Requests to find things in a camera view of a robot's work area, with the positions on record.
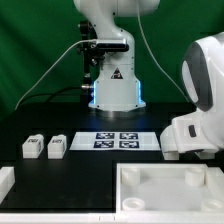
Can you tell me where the black cable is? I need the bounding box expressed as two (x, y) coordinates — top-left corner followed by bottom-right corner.
(19, 85), (84, 107)

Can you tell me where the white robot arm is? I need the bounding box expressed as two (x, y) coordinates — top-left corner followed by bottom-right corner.
(73, 0), (224, 159)

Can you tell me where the white marker sheet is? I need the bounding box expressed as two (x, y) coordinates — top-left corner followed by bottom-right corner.
(70, 132), (160, 151)

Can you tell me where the white left obstacle block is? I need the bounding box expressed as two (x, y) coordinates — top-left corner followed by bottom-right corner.
(0, 167), (15, 204)

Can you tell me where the black camera stand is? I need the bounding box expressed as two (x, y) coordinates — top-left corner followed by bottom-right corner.
(77, 20), (99, 104)

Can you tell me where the white cable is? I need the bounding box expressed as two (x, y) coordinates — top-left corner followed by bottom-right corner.
(14, 39), (98, 111)

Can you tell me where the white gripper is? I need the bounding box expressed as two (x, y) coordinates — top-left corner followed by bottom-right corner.
(160, 111), (224, 160)

